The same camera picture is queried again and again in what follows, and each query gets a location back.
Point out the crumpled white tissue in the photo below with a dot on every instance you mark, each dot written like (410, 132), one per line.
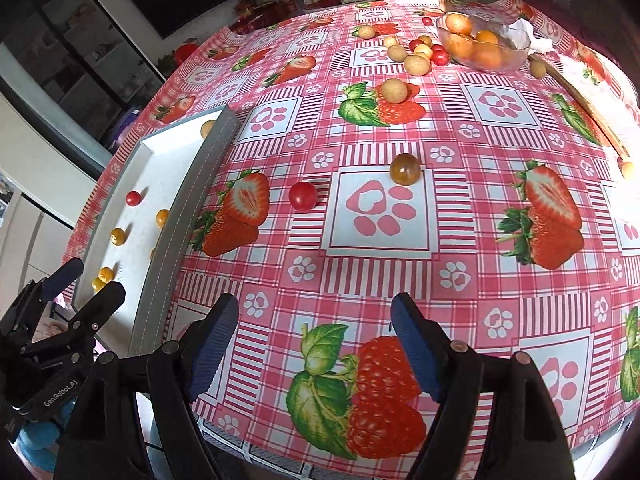
(522, 35)

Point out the dark display cabinet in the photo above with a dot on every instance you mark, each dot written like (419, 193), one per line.
(75, 60)

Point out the orange cherry tomato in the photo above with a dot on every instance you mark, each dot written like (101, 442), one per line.
(625, 167)

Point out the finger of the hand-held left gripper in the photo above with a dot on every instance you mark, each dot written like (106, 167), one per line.
(100, 307)
(62, 274)

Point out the purple bag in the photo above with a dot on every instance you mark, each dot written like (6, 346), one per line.
(125, 125)

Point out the wooden stick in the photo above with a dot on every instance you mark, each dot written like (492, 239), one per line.
(600, 125)

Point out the white tray with grey rim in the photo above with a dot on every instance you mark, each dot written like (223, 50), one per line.
(147, 172)

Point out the red plastic container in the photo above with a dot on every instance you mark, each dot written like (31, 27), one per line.
(186, 51)

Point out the dark red box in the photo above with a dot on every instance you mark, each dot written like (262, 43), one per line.
(260, 12)

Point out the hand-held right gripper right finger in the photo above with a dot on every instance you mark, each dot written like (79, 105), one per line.
(415, 345)

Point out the pale apricot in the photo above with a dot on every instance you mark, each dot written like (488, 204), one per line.
(459, 23)
(460, 45)

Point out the blue plastic stool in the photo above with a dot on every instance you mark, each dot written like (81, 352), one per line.
(42, 440)

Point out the pale yellow cherry tomato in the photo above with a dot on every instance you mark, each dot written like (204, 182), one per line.
(423, 50)

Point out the small yellow cherry tomato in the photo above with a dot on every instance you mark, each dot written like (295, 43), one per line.
(426, 39)

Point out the orange apricot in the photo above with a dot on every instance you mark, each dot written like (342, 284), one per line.
(486, 36)
(487, 56)

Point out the clear glass bowl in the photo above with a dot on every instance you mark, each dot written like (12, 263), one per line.
(515, 55)

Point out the strawberry print plaid tablecloth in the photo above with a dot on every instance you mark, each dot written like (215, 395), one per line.
(350, 260)

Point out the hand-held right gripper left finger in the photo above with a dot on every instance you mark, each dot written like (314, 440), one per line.
(212, 350)

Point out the brown cherry tomato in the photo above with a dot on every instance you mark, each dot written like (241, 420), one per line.
(405, 169)

